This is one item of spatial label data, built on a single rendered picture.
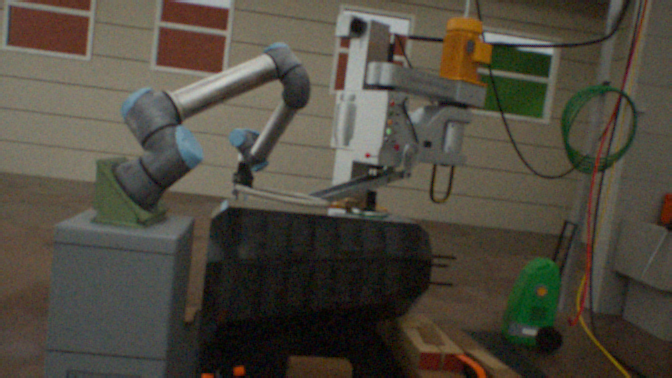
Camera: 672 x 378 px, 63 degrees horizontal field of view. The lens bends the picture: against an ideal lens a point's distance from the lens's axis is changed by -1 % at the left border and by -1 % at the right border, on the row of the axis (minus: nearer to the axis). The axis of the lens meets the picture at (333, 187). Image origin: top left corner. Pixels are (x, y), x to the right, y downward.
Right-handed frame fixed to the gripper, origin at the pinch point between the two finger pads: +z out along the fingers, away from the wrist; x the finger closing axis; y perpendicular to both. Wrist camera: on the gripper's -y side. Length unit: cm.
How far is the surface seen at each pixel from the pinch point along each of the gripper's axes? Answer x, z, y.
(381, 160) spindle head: 61, -36, -41
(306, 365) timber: 56, 69, 11
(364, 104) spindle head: 44, -65, -45
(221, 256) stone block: 3.6, 27.4, 17.0
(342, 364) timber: 71, 68, 0
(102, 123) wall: -475, -19, -468
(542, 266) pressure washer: 165, 11, -128
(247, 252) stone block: 13.8, 23.6, 10.0
